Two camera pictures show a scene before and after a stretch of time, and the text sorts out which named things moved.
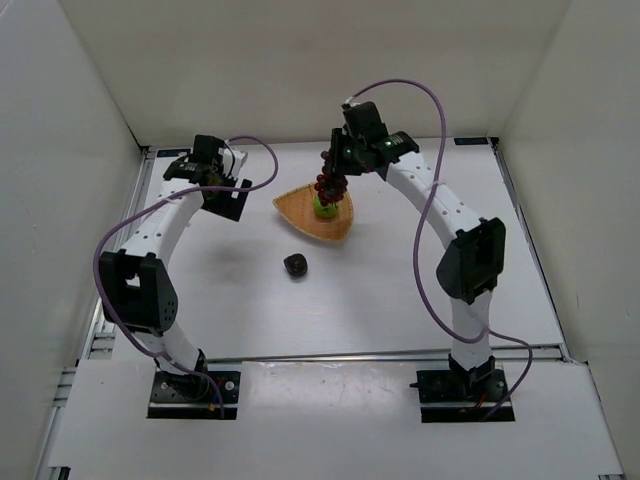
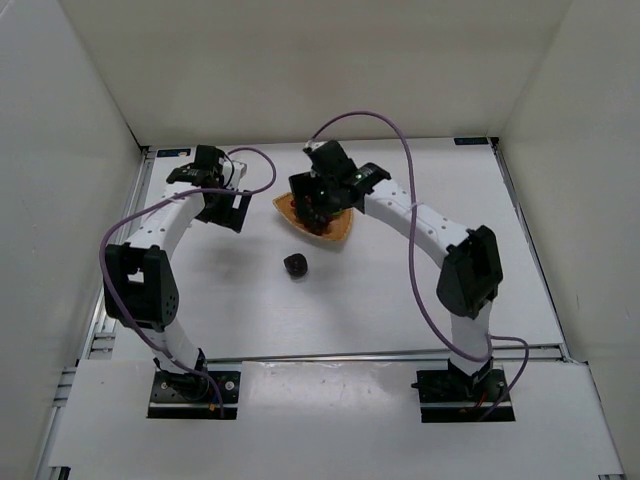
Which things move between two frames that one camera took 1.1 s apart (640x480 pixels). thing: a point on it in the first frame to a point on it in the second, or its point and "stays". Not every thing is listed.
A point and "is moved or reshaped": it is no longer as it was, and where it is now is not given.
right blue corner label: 471,141 stays
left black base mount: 173,396 stays
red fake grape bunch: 329,187 is moved or reshaped
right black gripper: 338,151 to 305,195
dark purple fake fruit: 296,264 stays
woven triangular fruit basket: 298,207 stays
